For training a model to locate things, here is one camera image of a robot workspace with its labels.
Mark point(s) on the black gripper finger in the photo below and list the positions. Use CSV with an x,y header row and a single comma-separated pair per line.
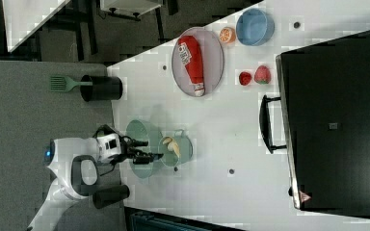
x,y
147,158
135,143

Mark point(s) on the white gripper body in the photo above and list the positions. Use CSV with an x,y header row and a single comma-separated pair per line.
x,y
112,148

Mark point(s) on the yellow banana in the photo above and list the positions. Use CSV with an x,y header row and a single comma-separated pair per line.
x,y
172,145

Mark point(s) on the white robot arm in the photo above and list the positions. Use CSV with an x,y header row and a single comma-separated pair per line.
x,y
75,163

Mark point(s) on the green mug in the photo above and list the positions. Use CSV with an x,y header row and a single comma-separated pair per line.
x,y
169,159

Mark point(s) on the green perforated colander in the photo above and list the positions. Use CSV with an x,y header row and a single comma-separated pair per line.
x,y
141,130

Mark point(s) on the black cylindrical utensil holder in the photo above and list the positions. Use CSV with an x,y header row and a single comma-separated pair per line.
x,y
101,88

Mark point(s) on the green slotted spatula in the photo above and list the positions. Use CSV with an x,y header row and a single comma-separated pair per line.
x,y
59,83

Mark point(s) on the red ketchup bottle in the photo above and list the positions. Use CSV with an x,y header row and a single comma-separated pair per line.
x,y
191,58

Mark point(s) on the grey round plate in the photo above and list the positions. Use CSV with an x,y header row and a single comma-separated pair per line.
x,y
212,57

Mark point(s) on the small red strawberry toy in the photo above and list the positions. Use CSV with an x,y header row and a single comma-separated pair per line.
x,y
245,78

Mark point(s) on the orange slice toy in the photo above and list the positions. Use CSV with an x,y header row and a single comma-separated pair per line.
x,y
227,35

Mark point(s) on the large red strawberry toy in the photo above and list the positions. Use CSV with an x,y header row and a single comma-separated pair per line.
x,y
262,75

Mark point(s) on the white side table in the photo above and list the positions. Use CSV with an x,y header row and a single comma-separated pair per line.
x,y
23,17

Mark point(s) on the blue bowl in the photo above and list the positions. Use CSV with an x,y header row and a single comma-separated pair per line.
x,y
254,27

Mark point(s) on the black toaster oven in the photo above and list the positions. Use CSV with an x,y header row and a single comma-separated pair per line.
x,y
324,94

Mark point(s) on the black cylinder table post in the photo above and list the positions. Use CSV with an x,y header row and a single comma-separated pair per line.
x,y
109,196

